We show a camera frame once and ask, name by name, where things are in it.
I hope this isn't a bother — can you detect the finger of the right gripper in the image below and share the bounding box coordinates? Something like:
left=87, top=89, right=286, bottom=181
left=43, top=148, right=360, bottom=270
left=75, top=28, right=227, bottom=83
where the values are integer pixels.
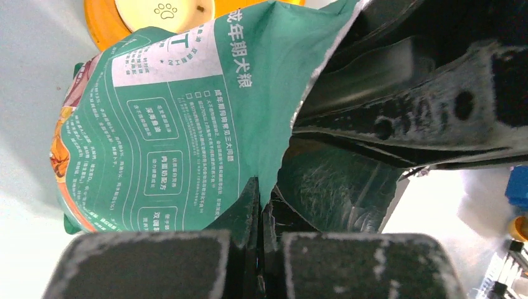
left=293, top=1, right=527, bottom=169

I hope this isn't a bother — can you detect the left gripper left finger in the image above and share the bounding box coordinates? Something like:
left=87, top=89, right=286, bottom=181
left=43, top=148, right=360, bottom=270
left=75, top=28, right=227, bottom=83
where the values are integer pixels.
left=44, top=178, right=260, bottom=298

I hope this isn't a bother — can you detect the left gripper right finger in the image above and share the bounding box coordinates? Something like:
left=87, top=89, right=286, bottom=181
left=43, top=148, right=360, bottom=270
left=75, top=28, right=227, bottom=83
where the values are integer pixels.
left=262, top=191, right=465, bottom=298

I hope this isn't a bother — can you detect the green pet food bag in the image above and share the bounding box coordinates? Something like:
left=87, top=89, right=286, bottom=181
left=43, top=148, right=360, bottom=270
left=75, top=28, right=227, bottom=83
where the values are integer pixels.
left=49, top=0, right=405, bottom=236

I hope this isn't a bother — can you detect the cream ceramic bowl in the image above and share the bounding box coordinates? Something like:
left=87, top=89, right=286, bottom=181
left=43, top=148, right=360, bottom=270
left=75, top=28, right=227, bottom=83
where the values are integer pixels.
left=115, top=0, right=215, bottom=33

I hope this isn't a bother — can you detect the yellow double bowl stand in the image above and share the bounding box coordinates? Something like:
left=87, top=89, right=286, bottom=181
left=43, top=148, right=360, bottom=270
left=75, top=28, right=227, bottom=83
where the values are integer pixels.
left=83, top=0, right=306, bottom=52

